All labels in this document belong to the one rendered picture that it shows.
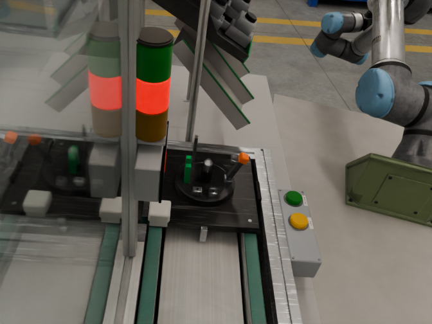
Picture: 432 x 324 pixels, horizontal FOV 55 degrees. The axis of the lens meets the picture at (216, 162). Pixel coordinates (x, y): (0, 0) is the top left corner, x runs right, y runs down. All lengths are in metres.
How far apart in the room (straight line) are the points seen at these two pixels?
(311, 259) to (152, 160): 0.44
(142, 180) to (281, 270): 0.39
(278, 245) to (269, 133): 0.53
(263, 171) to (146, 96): 0.55
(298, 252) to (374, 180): 0.35
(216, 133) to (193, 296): 0.61
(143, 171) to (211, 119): 0.78
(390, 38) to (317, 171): 0.42
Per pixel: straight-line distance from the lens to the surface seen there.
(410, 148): 1.17
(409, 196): 1.19
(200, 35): 0.97
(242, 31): 1.05
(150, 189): 0.63
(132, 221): 0.76
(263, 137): 1.33
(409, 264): 1.15
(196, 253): 0.91
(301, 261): 0.90
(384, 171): 1.13
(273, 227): 0.94
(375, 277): 1.08
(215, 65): 1.17
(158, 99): 0.57
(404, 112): 1.15
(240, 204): 0.94
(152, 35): 0.55
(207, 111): 1.40
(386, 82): 1.12
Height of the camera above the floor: 1.65
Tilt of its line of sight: 41 degrees down
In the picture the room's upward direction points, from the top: 11 degrees clockwise
